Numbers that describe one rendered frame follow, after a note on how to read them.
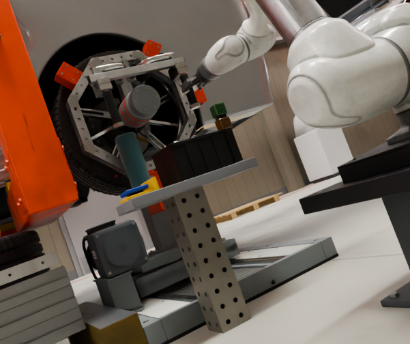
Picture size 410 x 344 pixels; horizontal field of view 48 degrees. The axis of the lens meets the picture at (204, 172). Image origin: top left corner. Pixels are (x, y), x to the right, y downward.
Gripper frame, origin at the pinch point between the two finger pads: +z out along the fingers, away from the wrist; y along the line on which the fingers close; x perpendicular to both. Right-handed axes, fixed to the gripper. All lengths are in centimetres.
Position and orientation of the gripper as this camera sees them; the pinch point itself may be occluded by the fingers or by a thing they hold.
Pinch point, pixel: (188, 89)
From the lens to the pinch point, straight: 194.5
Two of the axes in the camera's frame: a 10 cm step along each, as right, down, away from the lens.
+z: -4.1, 2.1, 8.9
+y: 8.4, -2.8, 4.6
